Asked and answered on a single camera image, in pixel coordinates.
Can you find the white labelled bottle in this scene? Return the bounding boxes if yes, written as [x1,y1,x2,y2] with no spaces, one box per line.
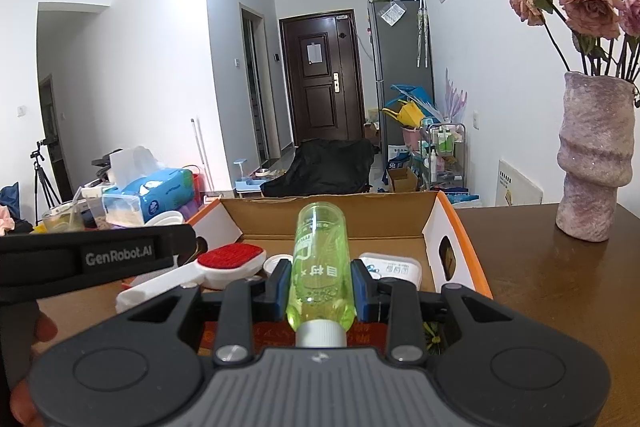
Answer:
[359,253,423,289]

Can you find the small white bottle cap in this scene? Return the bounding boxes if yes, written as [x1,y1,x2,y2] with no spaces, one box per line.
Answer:
[262,254,293,277]

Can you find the green transparent spray bottle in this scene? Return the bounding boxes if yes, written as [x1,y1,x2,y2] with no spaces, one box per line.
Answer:
[286,202,356,349]

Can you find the person's hand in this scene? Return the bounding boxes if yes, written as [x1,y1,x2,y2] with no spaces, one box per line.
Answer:
[10,312,58,427]

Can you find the white brush red bristles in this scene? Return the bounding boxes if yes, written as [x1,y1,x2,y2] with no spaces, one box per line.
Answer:
[115,243,267,313]

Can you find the clear plastic cup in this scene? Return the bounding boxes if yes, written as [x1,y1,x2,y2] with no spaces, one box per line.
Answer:
[42,188,93,233]

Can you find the red cardboard box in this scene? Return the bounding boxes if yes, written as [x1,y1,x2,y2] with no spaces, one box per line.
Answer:
[119,189,494,358]

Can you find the purple tissue pack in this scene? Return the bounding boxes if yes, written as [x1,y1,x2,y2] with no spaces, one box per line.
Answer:
[178,199,201,221]

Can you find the blue tissue pack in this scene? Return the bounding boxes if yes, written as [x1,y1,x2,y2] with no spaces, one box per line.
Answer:
[102,168,195,228]

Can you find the black bag on floor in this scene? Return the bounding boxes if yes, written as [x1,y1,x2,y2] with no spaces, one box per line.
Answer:
[260,139,375,198]

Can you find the metal trolley with bottles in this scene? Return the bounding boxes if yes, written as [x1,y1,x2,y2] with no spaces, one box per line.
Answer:
[420,119,466,192]

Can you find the pink textured vase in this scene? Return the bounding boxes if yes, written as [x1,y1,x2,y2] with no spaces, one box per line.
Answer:
[555,72,634,243]

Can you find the grey refrigerator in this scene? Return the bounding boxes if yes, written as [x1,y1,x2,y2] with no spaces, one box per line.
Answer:
[368,0,434,162]

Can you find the dark brown door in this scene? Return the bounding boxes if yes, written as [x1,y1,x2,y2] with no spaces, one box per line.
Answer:
[280,10,364,144]

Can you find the camera tripod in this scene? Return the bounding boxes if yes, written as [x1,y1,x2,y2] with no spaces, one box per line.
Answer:
[30,141,61,225]

